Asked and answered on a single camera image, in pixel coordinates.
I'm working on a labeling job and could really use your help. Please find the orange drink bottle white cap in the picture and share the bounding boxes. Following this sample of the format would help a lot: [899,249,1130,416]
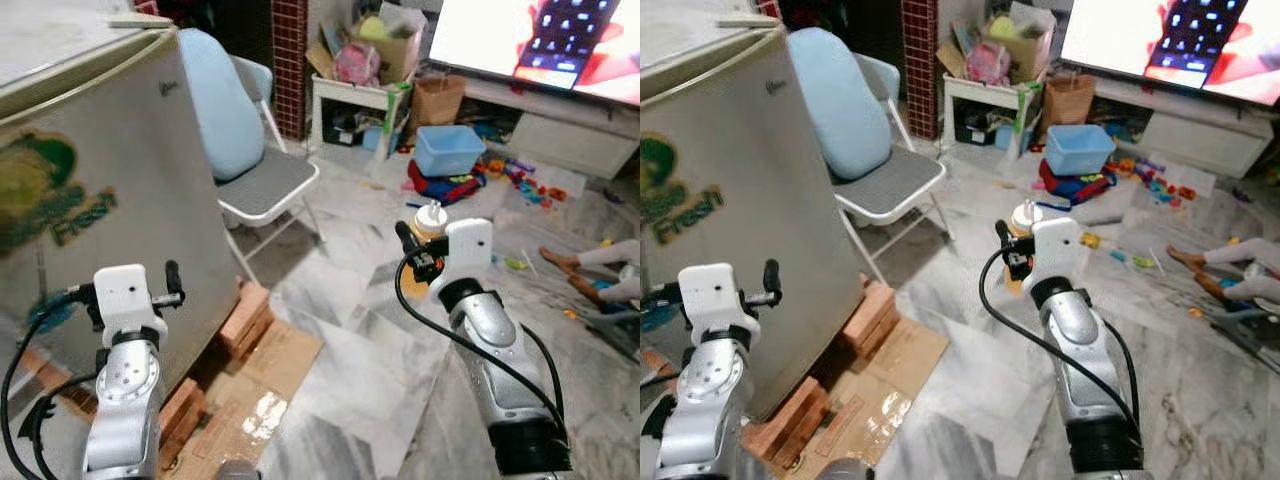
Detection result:
[1008,198,1046,298]
[410,200,449,301]

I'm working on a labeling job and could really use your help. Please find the beige fridge door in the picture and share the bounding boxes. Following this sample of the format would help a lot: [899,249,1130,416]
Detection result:
[640,28,871,423]
[0,28,246,423]

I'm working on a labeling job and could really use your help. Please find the red and blue toy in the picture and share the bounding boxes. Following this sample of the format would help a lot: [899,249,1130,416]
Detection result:
[1035,160,1118,206]
[405,160,488,206]

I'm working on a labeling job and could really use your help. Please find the blue plastic tub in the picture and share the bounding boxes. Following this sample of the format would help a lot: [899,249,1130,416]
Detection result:
[1043,125,1118,178]
[413,125,488,179]

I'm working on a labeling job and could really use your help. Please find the grey folding chair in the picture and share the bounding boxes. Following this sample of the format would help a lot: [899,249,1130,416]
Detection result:
[215,55,327,286]
[833,52,956,286]

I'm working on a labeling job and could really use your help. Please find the flattened brown cardboard sheet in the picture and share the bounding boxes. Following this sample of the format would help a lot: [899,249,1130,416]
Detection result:
[780,315,951,480]
[165,315,326,480]

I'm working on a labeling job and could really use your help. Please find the green Fresh sticker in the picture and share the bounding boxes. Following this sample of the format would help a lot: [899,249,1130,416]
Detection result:
[640,135,737,248]
[0,130,119,257]

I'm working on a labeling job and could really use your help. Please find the brown paper bag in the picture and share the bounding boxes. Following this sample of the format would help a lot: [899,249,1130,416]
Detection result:
[410,73,468,129]
[1042,73,1098,129]

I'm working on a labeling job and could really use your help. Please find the white side table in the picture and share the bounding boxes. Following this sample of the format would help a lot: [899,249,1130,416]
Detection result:
[940,75,1041,161]
[308,75,413,161]

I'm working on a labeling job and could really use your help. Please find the child in pale pink clothes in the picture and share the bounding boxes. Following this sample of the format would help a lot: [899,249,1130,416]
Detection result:
[540,238,641,307]
[1165,238,1280,311]

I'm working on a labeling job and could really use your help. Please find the pink bag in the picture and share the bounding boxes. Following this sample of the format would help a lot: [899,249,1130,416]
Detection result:
[965,42,1013,88]
[335,40,383,88]

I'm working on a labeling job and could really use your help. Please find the white television cabinet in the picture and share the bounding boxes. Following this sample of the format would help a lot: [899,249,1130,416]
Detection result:
[465,78,641,181]
[1095,80,1280,181]

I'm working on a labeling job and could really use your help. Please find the pale blue pillow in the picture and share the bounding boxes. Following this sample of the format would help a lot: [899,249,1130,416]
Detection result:
[178,28,267,183]
[787,28,894,183]

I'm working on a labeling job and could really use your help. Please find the brown cardboard box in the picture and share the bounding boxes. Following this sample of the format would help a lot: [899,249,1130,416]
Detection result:
[940,5,1056,86]
[305,5,426,86]

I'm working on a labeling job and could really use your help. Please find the flat screen television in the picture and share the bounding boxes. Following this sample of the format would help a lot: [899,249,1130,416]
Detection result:
[1060,0,1280,107]
[428,0,641,107]

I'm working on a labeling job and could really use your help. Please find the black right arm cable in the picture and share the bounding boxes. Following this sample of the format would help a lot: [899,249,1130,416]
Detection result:
[977,245,1147,441]
[393,250,573,446]

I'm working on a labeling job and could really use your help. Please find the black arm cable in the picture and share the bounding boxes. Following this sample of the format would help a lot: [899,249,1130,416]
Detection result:
[977,245,1147,441]
[0,283,101,480]
[640,283,691,446]
[393,250,573,446]

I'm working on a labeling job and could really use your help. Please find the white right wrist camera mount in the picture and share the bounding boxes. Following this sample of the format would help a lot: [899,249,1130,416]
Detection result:
[443,218,496,301]
[1030,217,1084,298]

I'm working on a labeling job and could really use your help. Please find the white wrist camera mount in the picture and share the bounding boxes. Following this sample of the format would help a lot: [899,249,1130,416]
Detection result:
[678,263,756,349]
[1030,217,1084,298]
[92,264,171,349]
[443,218,496,301]

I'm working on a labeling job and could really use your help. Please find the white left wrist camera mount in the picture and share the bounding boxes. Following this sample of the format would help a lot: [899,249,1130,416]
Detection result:
[678,263,756,349]
[92,264,171,349]

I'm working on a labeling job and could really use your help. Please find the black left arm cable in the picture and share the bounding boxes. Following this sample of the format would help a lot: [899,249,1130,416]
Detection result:
[640,283,691,446]
[0,283,101,480]

